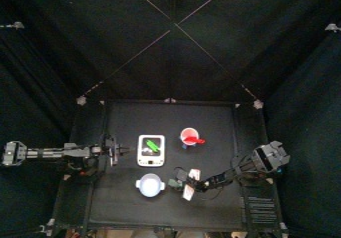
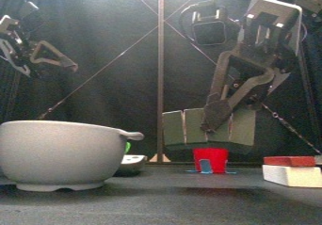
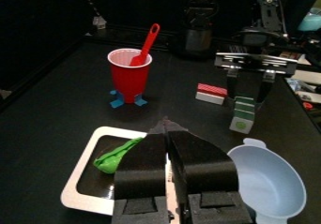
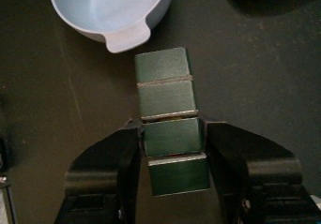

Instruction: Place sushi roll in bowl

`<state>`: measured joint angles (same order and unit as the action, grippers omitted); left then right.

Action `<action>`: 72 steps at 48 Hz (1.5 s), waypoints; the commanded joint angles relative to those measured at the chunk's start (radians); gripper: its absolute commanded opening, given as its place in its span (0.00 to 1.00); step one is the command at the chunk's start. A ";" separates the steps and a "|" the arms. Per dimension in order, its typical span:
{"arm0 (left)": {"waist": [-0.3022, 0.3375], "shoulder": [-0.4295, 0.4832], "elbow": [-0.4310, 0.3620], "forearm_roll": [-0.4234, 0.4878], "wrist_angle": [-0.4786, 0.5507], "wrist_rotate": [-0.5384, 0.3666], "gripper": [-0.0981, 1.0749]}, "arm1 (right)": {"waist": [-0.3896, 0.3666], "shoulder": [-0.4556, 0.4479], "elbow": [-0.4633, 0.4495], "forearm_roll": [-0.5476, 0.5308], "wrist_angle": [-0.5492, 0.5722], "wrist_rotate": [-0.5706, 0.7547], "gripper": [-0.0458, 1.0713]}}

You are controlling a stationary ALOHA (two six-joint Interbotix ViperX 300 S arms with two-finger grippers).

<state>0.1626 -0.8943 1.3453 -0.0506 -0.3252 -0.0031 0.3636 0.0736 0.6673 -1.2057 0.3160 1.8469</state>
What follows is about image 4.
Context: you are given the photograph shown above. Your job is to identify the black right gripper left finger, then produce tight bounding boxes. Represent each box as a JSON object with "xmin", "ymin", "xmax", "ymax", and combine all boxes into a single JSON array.
[{"xmin": 54, "ymin": 118, "xmax": 145, "ymax": 224}]

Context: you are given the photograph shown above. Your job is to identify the light blue handled bowl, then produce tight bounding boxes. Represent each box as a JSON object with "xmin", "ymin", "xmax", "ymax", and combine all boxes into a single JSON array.
[{"xmin": 48, "ymin": 0, "xmax": 176, "ymax": 54}]

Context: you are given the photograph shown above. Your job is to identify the dark green toy sushi roll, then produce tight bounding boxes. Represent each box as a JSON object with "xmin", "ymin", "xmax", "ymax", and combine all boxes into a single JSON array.
[{"xmin": 133, "ymin": 47, "xmax": 212, "ymax": 198}]

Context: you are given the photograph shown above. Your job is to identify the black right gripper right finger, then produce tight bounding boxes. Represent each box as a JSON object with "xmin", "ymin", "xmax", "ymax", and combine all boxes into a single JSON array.
[{"xmin": 202, "ymin": 117, "xmax": 321, "ymax": 224}]

